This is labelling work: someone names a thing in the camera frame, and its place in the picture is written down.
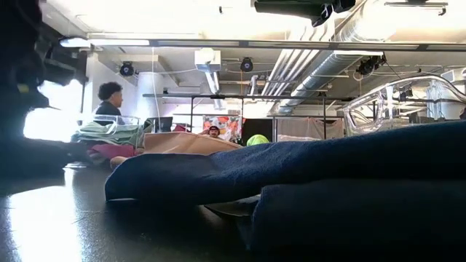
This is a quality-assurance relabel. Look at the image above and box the peach towel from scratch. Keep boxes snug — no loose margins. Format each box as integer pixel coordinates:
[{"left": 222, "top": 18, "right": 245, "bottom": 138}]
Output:
[{"left": 110, "top": 131, "right": 244, "bottom": 169}]

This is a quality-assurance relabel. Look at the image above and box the navy blue towel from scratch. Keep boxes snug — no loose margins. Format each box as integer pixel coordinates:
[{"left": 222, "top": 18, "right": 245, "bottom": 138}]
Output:
[{"left": 104, "top": 120, "right": 466, "bottom": 262}]

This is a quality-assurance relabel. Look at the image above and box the magenta towel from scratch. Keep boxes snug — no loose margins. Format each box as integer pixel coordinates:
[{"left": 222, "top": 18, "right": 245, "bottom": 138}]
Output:
[{"left": 88, "top": 143, "right": 138, "bottom": 161}]

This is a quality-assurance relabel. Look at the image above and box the light mint towel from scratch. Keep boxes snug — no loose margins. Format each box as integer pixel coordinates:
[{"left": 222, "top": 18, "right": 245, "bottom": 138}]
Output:
[{"left": 78, "top": 122, "right": 146, "bottom": 147}]

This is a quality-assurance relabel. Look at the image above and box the clear plastic basket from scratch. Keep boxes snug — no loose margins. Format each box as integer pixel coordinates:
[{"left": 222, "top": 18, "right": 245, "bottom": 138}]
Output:
[
  {"left": 341, "top": 74, "right": 466, "bottom": 138},
  {"left": 76, "top": 114, "right": 142, "bottom": 148}
]

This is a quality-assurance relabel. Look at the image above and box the person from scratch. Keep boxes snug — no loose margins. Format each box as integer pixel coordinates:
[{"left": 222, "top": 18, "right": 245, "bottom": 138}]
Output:
[
  {"left": 207, "top": 124, "right": 224, "bottom": 140},
  {"left": 92, "top": 81, "right": 125, "bottom": 127}
]

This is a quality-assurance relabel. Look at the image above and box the black background rack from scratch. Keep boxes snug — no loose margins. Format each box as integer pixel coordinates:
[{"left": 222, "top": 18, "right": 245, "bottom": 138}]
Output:
[{"left": 142, "top": 92, "right": 352, "bottom": 143}]

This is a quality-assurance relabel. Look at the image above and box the black background monitor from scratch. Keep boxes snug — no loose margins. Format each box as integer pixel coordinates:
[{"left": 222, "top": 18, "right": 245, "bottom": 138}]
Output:
[{"left": 155, "top": 116, "right": 174, "bottom": 133}]

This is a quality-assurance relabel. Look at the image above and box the white ceiling unit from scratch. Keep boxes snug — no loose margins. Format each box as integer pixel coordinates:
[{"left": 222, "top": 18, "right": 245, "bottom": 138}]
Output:
[{"left": 194, "top": 48, "right": 222, "bottom": 73}]

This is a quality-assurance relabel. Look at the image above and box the colourful wall poster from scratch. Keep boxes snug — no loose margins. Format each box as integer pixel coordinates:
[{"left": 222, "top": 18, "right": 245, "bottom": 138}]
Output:
[{"left": 202, "top": 115, "right": 243, "bottom": 142}]

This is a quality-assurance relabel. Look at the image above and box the black overhead frame bar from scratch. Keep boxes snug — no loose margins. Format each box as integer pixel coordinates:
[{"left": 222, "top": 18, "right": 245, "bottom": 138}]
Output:
[{"left": 87, "top": 38, "right": 466, "bottom": 52}]

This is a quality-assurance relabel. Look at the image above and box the silver ventilation duct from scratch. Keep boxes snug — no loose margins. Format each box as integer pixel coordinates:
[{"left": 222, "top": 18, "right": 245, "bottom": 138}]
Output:
[{"left": 278, "top": 50, "right": 365, "bottom": 114}]

